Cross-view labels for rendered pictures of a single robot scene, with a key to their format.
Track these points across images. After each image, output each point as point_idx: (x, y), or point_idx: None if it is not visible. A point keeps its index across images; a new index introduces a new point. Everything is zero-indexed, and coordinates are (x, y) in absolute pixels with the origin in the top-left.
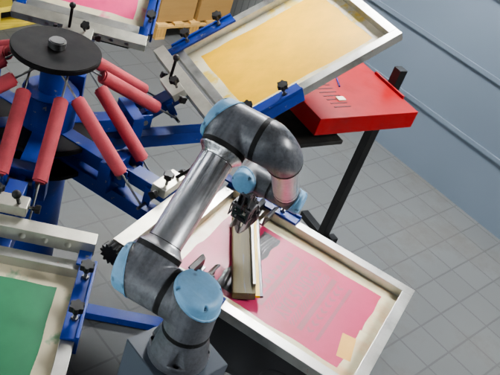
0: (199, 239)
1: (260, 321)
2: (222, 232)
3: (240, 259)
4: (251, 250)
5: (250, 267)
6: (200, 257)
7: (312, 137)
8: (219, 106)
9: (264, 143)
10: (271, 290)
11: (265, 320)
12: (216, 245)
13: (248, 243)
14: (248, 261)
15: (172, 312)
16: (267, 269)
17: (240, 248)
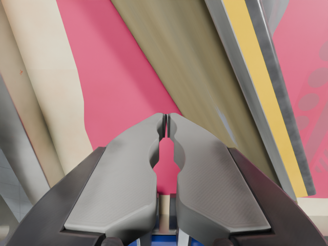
0: (75, 106)
1: (308, 201)
2: (91, 13)
3: (219, 132)
4: (247, 100)
5: (260, 147)
6: (139, 237)
7: None
8: None
9: None
10: (324, 124)
11: (320, 193)
12: (120, 87)
13: (213, 52)
14: (246, 130)
15: None
16: (301, 60)
17: (199, 92)
